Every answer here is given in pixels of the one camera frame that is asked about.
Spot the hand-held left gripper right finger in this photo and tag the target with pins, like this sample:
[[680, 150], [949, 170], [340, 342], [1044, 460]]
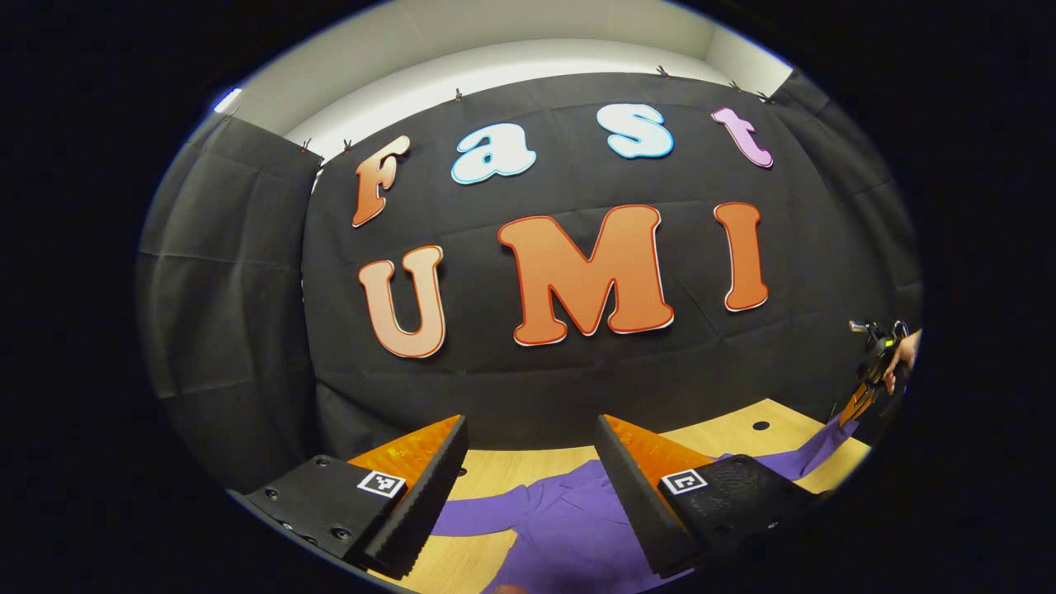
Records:
[[635, 503]]

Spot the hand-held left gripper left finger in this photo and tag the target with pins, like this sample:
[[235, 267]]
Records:
[[429, 503]]

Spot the purple shirt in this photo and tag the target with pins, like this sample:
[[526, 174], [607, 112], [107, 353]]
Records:
[[569, 528]]

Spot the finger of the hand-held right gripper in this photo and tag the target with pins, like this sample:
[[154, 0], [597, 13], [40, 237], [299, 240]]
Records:
[[856, 406]]

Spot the black backdrop cloth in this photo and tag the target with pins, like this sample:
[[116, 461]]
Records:
[[536, 396]]

